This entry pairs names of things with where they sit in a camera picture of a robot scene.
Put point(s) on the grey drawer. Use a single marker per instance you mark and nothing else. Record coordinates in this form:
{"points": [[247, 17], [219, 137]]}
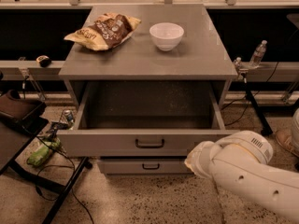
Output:
{"points": [[144, 119], [142, 166]]}

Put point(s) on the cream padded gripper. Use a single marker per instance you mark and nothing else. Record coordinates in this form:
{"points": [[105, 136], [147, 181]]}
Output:
{"points": [[202, 155]]}

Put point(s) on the black tripod stand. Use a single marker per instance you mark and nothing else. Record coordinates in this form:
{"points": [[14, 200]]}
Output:
{"points": [[243, 71]]}

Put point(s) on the grey drawer cabinet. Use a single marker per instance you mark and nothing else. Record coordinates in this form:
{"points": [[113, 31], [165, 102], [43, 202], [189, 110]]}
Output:
{"points": [[199, 56]]}

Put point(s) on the soda can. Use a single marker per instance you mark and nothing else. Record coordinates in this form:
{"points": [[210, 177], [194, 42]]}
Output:
{"points": [[69, 116]]}

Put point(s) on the grey top drawer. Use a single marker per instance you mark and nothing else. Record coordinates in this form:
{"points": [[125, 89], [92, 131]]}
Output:
{"points": [[144, 119]]}

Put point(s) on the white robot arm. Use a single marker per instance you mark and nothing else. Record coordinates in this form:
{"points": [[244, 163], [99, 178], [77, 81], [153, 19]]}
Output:
{"points": [[240, 164]]}

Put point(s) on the clear plastic water bottle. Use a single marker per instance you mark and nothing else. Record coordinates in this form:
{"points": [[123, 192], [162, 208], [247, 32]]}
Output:
{"points": [[258, 54]]}

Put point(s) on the brown yellow chip bag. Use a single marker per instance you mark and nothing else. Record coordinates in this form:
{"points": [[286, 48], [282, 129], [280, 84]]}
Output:
{"points": [[108, 31]]}

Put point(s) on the white ceramic bowl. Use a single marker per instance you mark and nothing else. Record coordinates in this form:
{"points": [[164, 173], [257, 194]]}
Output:
{"points": [[166, 35]]}

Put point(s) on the black side table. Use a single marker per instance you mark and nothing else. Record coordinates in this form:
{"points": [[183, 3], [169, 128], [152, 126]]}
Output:
{"points": [[21, 122]]}

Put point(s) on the green snack bag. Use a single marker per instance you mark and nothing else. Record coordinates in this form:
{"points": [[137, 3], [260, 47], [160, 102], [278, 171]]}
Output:
{"points": [[43, 152]]}

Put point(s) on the grey bottom drawer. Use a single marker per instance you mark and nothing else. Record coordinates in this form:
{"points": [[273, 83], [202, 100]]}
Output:
{"points": [[142, 166]]}

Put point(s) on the black tape measure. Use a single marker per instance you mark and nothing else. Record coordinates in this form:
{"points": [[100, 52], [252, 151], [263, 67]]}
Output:
{"points": [[43, 60]]}

